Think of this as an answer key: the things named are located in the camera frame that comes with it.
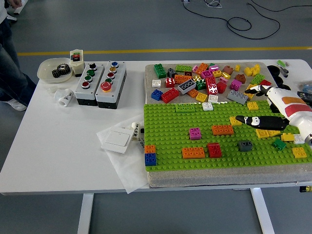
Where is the light grey eight-stud brick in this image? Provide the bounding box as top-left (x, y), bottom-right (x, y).
top-left (227, 90), bottom-right (249, 105)

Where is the white tissue paper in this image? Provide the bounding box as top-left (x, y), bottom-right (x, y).
top-left (96, 114), bottom-right (150, 195)

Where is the dark grey two-stud brick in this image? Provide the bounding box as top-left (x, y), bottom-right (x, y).
top-left (237, 140), bottom-right (253, 152)

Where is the cream switch box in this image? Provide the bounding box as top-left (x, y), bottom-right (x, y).
top-left (69, 49), bottom-right (85, 78)

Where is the black strap bundle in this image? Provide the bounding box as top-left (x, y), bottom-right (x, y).
top-left (266, 64), bottom-right (292, 90)

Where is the red eight-stud brick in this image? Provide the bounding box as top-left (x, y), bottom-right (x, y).
top-left (160, 87), bottom-right (180, 103)
top-left (205, 76), bottom-right (218, 95)

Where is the grey emergency-stop control box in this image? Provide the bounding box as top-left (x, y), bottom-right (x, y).
top-left (94, 60), bottom-right (127, 110)

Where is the black floor cable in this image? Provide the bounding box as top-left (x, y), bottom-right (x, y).
top-left (181, 0), bottom-right (312, 40)

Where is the person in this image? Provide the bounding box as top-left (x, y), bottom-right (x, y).
top-left (0, 0), bottom-right (37, 112)

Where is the magenta four-stud brick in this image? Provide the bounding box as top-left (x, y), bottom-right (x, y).
top-left (189, 127), bottom-right (202, 141)

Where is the red six-stud brick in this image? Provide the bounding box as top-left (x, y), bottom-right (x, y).
top-left (207, 143), bottom-right (222, 158)

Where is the green baseplate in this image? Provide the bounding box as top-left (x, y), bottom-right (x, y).
top-left (143, 98), bottom-right (312, 172)

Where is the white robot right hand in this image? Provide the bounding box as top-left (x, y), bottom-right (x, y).
top-left (235, 85), bottom-right (312, 144)

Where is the blue plastic packet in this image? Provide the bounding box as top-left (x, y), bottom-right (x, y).
top-left (297, 81), bottom-right (312, 93)

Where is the grey upturned brick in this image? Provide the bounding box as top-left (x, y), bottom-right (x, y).
top-left (177, 80), bottom-right (197, 95)

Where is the white wall switch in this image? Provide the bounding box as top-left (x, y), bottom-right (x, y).
top-left (100, 126), bottom-right (134, 154)

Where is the yellow eight-stud brick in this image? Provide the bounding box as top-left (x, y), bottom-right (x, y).
top-left (243, 84), bottom-right (256, 100)

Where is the white floor cable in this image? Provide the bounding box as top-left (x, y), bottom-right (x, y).
top-left (204, 0), bottom-right (224, 8)

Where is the lime green flat brick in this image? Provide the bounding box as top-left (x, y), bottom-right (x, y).
top-left (175, 103), bottom-right (196, 114)

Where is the white plastic bowl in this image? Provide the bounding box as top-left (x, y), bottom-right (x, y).
top-left (37, 57), bottom-right (74, 84)

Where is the white pipe tee fitting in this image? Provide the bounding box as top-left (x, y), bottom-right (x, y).
top-left (54, 88), bottom-right (75, 108)

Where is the white table leg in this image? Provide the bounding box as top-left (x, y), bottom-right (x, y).
top-left (77, 194), bottom-right (95, 234)
top-left (250, 187), bottom-right (275, 234)

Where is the orange eight-stud brick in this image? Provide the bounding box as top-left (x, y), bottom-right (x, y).
top-left (174, 74), bottom-right (193, 85)
top-left (182, 147), bottom-right (206, 160)
top-left (211, 124), bottom-right (234, 137)

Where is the white printed tube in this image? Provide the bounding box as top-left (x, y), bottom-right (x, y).
top-left (130, 121), bottom-right (142, 142)

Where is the black printed box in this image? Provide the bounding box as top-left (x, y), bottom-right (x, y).
top-left (297, 91), bottom-right (312, 107)

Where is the grey four-button control box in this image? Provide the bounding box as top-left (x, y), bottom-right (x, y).
top-left (74, 62), bottom-right (105, 107)

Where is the small dark green brick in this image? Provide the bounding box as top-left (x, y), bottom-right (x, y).
top-left (272, 138), bottom-right (287, 151)

